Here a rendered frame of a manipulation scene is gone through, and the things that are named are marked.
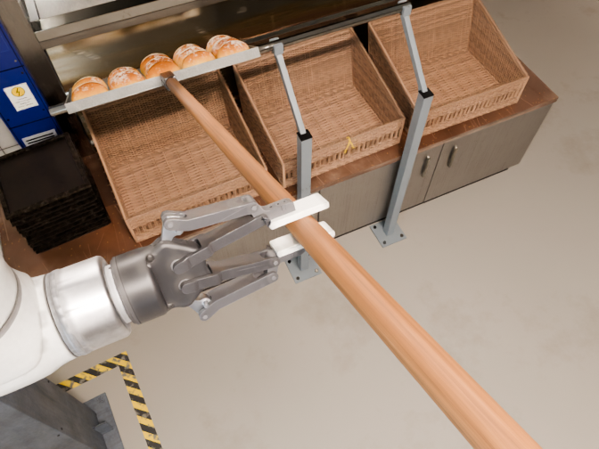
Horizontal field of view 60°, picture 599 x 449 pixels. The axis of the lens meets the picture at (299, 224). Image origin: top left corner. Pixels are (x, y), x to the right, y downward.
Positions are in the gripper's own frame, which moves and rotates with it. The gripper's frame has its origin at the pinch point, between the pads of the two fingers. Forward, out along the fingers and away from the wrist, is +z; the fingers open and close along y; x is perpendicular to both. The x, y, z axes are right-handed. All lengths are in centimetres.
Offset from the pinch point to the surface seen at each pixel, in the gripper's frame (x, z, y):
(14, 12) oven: -144, -34, -23
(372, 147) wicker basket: -133, 74, 56
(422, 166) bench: -138, 100, 75
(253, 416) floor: -108, -9, 142
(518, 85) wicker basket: -128, 144, 49
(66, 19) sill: -151, -21, -17
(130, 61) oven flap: -157, -6, 2
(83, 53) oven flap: -156, -20, -5
